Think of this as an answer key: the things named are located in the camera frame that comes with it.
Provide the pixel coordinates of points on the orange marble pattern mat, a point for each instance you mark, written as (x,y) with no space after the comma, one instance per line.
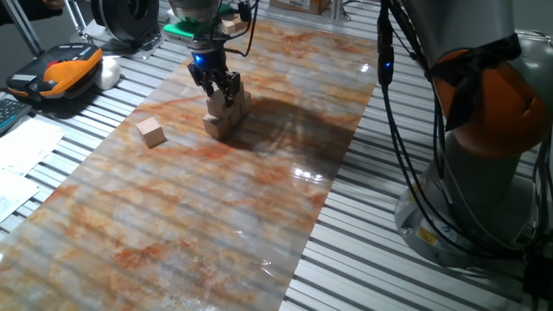
(194,224)

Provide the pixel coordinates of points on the forearm in black sleeve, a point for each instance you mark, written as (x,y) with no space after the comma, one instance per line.
(21,10)

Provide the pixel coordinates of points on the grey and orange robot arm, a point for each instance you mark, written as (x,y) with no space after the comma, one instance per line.
(475,26)

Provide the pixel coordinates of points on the orange and black teach pendant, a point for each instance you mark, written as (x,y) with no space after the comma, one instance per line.
(60,71)

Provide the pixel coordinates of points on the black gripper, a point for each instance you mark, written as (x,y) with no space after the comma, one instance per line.
(211,60)

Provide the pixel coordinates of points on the aluminium extrusion profile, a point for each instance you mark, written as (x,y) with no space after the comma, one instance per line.
(339,8)
(23,26)

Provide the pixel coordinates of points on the white paper sheet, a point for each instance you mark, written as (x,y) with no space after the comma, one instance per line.
(28,144)
(13,192)

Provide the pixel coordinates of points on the white computer mouse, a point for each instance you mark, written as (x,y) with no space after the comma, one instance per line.
(108,73)

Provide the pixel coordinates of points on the brown cardboard box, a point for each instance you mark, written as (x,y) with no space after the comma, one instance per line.
(302,5)

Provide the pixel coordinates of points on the black computer keyboard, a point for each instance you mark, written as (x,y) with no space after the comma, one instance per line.
(10,114)

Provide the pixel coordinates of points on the person's hand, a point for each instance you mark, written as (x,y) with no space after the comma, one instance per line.
(54,4)

